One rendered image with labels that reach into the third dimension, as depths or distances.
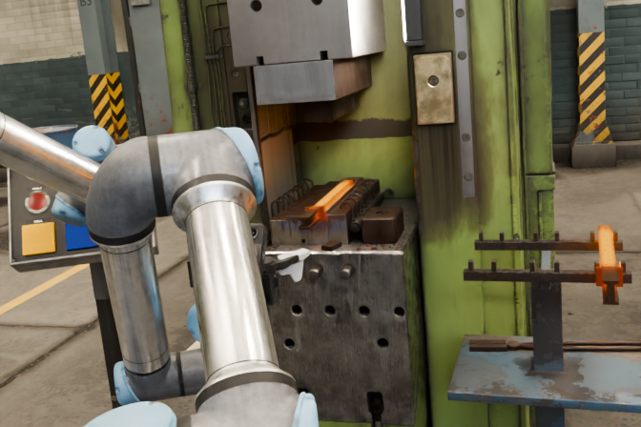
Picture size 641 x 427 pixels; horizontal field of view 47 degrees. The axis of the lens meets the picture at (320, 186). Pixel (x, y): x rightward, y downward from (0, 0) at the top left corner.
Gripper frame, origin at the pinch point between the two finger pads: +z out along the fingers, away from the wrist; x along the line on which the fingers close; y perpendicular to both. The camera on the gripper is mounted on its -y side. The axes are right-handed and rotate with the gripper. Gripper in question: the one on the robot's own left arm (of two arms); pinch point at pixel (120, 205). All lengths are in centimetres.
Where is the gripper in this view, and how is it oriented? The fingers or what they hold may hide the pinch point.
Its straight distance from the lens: 182.7
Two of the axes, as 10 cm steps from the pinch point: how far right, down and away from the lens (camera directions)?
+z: -0.9, 3.3, 9.4
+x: -9.8, 1.2, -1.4
